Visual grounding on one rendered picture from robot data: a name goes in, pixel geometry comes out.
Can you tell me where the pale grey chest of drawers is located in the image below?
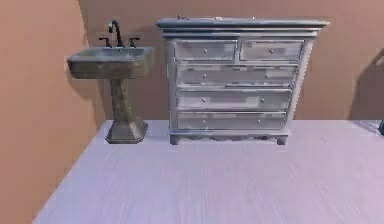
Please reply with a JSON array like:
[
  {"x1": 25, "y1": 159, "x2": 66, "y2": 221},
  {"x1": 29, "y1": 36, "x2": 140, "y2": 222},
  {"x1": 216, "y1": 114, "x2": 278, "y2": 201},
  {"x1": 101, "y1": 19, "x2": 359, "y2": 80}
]
[{"x1": 155, "y1": 15, "x2": 331, "y2": 146}]

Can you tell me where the black sink faucet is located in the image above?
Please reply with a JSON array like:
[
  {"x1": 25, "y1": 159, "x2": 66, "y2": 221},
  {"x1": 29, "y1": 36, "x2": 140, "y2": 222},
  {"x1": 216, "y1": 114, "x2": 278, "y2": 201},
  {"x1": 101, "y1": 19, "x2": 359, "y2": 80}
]
[{"x1": 98, "y1": 19, "x2": 141, "y2": 49}]

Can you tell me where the grey stone pedestal sink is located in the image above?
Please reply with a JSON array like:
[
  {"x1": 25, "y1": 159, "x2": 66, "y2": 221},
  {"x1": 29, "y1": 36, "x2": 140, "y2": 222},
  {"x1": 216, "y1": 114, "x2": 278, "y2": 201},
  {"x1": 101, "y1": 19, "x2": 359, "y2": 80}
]
[{"x1": 66, "y1": 46, "x2": 155, "y2": 145}]

